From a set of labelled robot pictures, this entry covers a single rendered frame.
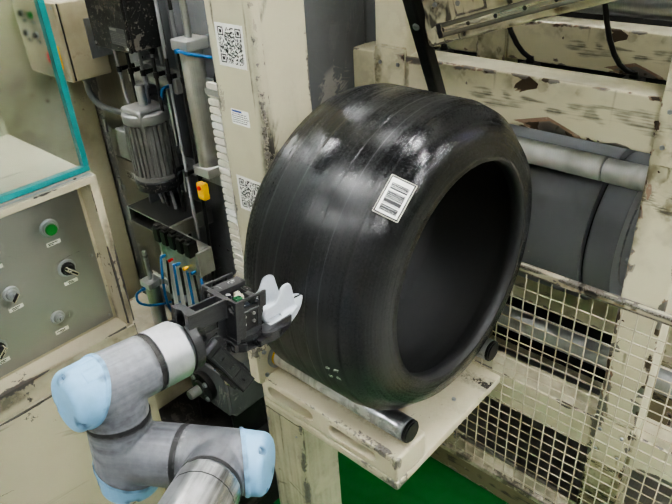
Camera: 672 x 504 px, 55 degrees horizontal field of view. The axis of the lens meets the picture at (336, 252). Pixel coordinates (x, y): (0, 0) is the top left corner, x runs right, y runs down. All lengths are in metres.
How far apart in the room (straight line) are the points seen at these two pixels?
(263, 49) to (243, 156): 0.22
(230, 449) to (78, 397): 0.17
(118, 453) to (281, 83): 0.69
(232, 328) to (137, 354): 0.13
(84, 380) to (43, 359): 0.77
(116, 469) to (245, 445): 0.16
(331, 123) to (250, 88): 0.21
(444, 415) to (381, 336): 0.44
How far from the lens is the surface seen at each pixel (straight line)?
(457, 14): 1.34
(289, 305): 0.92
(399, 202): 0.89
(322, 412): 1.28
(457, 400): 1.39
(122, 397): 0.77
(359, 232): 0.89
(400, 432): 1.18
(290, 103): 1.21
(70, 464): 1.65
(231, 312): 0.84
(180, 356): 0.80
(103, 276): 1.52
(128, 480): 0.83
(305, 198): 0.95
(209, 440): 0.78
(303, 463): 1.70
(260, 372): 1.35
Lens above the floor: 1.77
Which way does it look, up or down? 31 degrees down
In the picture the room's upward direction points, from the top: 4 degrees counter-clockwise
